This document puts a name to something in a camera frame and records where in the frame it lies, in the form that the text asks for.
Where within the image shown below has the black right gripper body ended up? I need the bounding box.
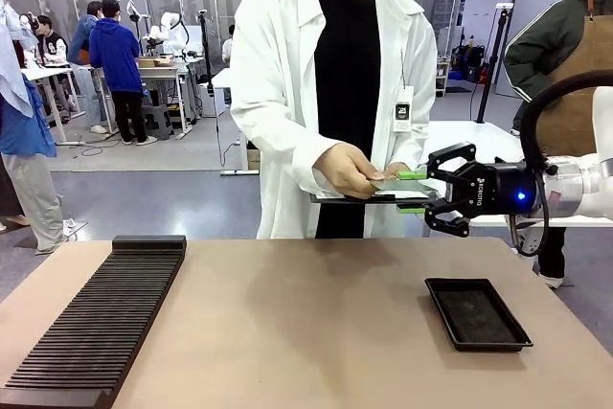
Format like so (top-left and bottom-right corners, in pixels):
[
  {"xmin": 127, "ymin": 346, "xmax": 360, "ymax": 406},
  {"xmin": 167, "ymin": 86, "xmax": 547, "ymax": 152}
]
[{"xmin": 443, "ymin": 161, "xmax": 548, "ymax": 219}]

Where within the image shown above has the green PCB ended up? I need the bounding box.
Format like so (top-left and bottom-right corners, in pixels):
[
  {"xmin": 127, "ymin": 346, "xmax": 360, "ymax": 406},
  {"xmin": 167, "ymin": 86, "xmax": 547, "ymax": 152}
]
[{"xmin": 370, "ymin": 178, "xmax": 433, "ymax": 195}]

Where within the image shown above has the dark carrying tray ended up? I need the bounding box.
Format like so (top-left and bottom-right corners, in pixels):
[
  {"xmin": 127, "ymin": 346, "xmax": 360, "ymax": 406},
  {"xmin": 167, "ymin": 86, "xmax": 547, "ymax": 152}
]
[{"xmin": 309, "ymin": 190, "xmax": 441, "ymax": 206}]

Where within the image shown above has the black slotted PCB rack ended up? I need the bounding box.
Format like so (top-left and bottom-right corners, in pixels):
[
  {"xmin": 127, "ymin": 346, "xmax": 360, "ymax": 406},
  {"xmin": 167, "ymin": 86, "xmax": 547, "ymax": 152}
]
[{"xmin": 0, "ymin": 235, "xmax": 188, "ymax": 409}]

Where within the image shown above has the person's left hand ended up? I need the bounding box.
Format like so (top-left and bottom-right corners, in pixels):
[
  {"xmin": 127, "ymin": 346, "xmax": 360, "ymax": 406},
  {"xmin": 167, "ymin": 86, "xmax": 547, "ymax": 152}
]
[{"xmin": 384, "ymin": 162, "xmax": 414, "ymax": 182}]

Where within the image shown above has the person's right hand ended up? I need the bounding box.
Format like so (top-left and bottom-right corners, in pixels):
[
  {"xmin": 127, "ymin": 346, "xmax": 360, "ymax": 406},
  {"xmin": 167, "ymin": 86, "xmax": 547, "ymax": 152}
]
[{"xmin": 311, "ymin": 144, "xmax": 385, "ymax": 201}]

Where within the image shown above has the white side table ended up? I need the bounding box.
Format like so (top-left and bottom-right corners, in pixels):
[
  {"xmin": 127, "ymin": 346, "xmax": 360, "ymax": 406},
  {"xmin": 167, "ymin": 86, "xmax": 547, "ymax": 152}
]
[{"xmin": 420, "ymin": 120, "xmax": 613, "ymax": 230}]

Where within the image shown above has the white ID badge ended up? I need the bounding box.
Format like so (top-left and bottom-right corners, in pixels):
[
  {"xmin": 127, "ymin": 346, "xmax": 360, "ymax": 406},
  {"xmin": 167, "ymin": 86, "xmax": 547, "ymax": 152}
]
[{"xmin": 394, "ymin": 84, "xmax": 416, "ymax": 133}]

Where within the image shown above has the wooden shoe shelf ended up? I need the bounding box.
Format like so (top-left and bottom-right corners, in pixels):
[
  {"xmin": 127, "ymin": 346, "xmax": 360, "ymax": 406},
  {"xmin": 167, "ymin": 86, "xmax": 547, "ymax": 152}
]
[{"xmin": 433, "ymin": 60, "xmax": 452, "ymax": 99}]

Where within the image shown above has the black tripod stand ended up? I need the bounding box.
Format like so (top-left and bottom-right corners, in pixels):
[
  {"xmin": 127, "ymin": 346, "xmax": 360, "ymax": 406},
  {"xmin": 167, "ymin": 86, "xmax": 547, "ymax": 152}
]
[{"xmin": 475, "ymin": 2, "xmax": 515, "ymax": 125}]

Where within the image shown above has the black rectangular plastic tray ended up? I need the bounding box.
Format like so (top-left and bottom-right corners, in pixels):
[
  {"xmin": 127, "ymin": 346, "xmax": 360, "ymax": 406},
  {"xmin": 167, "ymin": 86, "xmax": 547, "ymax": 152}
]
[{"xmin": 423, "ymin": 276, "xmax": 534, "ymax": 353}]

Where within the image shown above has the person in brown apron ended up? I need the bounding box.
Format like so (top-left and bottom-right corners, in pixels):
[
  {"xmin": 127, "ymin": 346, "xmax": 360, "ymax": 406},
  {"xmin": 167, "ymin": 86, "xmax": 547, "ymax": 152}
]
[{"xmin": 503, "ymin": 0, "xmax": 613, "ymax": 289}]

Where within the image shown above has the person in white lab coat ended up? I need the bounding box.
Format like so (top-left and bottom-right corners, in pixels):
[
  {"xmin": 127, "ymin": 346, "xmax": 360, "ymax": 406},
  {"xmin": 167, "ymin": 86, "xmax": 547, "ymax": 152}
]
[{"xmin": 229, "ymin": 0, "xmax": 439, "ymax": 240}]

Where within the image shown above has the grey background workbench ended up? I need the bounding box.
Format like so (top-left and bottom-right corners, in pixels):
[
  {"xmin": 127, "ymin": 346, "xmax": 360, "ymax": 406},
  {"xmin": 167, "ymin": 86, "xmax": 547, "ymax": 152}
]
[{"xmin": 79, "ymin": 60, "xmax": 203, "ymax": 136}]

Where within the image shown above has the black step stool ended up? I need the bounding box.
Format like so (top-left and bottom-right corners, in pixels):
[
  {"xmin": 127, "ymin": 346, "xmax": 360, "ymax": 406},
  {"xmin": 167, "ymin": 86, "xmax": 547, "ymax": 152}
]
[{"xmin": 140, "ymin": 103, "xmax": 175, "ymax": 142}]

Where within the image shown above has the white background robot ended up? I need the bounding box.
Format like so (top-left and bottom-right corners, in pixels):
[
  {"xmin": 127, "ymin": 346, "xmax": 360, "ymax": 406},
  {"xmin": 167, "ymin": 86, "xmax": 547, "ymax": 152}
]
[{"xmin": 142, "ymin": 11, "xmax": 192, "ymax": 58}]

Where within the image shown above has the cardboard box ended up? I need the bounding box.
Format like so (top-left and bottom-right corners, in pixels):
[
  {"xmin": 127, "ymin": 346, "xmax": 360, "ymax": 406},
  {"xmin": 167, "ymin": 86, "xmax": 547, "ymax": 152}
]
[{"xmin": 136, "ymin": 56, "xmax": 175, "ymax": 69}]

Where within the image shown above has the person in blue hoodie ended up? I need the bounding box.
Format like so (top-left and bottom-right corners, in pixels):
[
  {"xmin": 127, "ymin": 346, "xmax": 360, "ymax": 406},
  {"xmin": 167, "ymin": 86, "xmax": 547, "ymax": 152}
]
[{"xmin": 88, "ymin": 0, "xmax": 159, "ymax": 148}]

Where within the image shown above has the person in denim jacket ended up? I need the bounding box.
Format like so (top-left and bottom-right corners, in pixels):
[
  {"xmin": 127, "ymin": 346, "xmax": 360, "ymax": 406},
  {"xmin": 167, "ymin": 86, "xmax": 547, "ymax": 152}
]
[{"xmin": 66, "ymin": 0, "xmax": 111, "ymax": 136}]

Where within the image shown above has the white background desk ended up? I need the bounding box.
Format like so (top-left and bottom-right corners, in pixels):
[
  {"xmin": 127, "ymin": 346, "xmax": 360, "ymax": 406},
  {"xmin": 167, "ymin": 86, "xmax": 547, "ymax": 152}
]
[{"xmin": 20, "ymin": 62, "xmax": 88, "ymax": 147}]

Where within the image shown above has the seated person with headset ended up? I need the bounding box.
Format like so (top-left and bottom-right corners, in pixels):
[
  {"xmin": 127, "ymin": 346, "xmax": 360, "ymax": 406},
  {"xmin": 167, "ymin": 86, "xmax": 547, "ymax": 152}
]
[{"xmin": 24, "ymin": 13, "xmax": 79, "ymax": 114}]

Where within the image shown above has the person in light blue shirt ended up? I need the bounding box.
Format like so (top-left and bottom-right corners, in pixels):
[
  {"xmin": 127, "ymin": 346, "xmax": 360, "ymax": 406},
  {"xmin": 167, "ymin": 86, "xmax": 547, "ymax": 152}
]
[{"xmin": 0, "ymin": 2, "xmax": 75, "ymax": 256}]

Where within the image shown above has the thin black right gripper cable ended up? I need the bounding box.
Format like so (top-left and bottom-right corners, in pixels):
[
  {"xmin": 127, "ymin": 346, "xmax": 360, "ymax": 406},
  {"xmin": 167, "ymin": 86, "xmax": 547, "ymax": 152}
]
[{"xmin": 508, "ymin": 167, "xmax": 551, "ymax": 259}]

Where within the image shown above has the thick black right arm hose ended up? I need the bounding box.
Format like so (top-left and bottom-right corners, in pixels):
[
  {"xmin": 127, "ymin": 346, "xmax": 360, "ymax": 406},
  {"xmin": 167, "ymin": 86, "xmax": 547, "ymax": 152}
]
[{"xmin": 518, "ymin": 70, "xmax": 613, "ymax": 176}]

